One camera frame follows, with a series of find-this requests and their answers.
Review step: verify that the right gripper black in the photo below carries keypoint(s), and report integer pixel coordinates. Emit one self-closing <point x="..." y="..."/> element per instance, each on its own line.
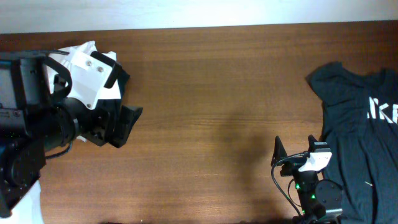
<point x="293" y="165"/>

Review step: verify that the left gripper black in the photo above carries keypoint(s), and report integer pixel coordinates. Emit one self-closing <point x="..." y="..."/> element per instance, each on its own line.
<point x="101" y="134"/>

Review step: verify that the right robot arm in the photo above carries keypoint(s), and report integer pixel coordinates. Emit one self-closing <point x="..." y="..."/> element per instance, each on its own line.
<point x="320" y="200"/>

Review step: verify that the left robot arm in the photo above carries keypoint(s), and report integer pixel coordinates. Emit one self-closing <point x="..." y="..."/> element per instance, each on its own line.
<point x="49" y="99"/>

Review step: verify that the folded black garment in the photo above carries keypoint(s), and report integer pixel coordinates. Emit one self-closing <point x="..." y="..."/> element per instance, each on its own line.
<point x="123" y="78"/>

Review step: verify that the dark t-shirt white lettering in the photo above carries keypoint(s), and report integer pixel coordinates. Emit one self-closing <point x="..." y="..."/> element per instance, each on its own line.
<point x="360" y="126"/>

